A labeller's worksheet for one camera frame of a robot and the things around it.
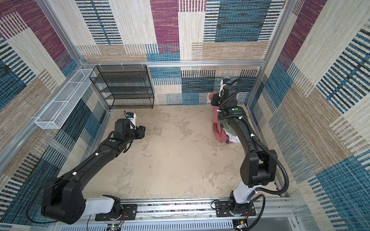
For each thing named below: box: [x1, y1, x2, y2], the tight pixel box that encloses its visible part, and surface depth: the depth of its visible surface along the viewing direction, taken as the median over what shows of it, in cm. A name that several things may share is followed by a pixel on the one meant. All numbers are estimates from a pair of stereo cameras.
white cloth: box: [224, 129, 241, 144], surface depth 98 cm
